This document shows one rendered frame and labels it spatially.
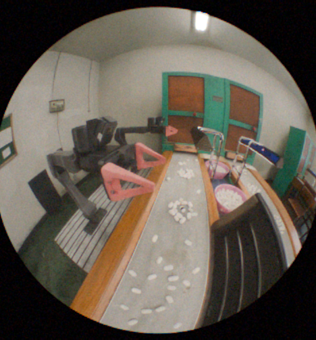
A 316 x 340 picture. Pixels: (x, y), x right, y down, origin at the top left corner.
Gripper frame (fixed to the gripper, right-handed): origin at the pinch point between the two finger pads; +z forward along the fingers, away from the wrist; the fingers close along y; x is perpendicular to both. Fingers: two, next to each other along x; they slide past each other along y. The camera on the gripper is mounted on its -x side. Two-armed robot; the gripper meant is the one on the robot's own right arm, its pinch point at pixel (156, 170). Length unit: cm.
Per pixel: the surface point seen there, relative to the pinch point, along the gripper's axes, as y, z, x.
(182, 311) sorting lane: -31.0, 16.1, 33.1
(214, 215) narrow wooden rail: 14.2, 26.4, 30.4
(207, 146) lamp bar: 26.5, 15.9, 0.8
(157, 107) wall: 181, -43, -31
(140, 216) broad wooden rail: 7.8, -9.5, 30.9
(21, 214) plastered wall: -73, -196, 65
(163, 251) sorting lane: -5.7, 4.3, 33.2
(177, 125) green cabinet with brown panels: 106, -1, -2
